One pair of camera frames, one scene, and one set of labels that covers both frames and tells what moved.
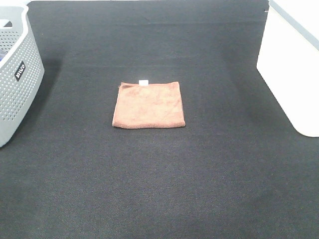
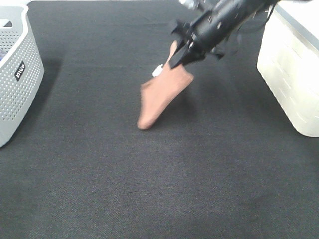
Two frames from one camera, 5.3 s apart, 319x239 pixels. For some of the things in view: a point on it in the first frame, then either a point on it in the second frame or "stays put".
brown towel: (148, 105) → (157, 94)
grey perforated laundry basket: (22, 70) stays put
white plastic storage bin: (288, 60) stays put
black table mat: (236, 171) stays put
